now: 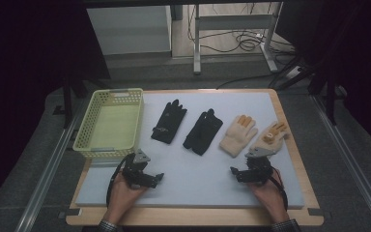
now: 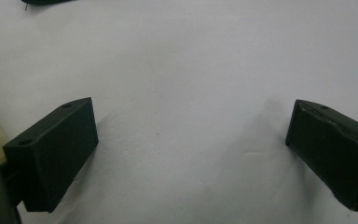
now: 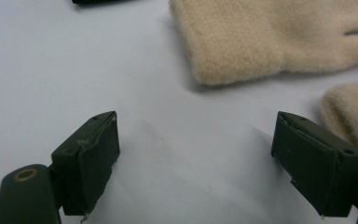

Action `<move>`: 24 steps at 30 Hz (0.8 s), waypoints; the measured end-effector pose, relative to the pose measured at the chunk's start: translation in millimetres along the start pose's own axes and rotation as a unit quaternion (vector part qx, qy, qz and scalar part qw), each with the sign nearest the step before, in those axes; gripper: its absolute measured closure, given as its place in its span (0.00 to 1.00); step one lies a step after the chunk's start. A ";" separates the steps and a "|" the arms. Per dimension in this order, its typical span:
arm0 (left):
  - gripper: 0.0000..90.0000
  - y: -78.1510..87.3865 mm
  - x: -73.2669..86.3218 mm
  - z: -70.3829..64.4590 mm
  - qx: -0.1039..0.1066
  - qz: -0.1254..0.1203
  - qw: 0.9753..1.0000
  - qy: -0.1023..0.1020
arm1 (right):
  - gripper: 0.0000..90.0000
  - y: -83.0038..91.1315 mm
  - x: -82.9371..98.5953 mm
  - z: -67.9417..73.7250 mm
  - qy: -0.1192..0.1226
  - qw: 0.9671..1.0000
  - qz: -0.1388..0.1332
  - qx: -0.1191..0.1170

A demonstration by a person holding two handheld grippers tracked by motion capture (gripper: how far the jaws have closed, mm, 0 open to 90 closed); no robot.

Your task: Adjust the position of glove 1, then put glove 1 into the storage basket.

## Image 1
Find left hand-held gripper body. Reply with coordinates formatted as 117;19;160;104
121;148;152;189

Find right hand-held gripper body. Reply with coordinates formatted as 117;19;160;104
244;147;276;186

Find cream glove with yellow fingers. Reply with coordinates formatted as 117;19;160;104
218;114;259;159

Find person's right hand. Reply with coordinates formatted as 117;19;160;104
246;170;292;224

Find person's left hand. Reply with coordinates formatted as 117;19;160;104
103;172;149;225

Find cream glove with orange pattern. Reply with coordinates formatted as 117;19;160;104
249;120;290;156

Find light green plastic basket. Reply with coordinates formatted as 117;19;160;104
72;87;145;160

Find black glove with white print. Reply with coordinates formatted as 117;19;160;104
150;99;188;145

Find plain black glove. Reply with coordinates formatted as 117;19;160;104
182;108;224;157

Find black stand legs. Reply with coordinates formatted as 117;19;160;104
61;62;110;130

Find white power strip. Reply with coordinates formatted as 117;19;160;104
285;65;302;80

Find black tripod stand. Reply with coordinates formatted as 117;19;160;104
269;52;339;127

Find white cabinet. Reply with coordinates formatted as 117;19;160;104
86;5;172;56

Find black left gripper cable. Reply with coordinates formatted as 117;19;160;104
105;154;133;207

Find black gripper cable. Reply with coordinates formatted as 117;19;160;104
105;154;133;207
270;167;290;212

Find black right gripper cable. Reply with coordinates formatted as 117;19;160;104
270;167;290;212

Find aluminium rail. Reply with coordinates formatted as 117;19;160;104
14;96;90;232
309;94;371;232

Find long black floor cable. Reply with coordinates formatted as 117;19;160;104
216;72;283;90

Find black floor cables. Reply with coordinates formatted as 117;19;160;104
187;3;297;55

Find white metal stand frame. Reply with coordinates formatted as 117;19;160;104
192;2;284;75

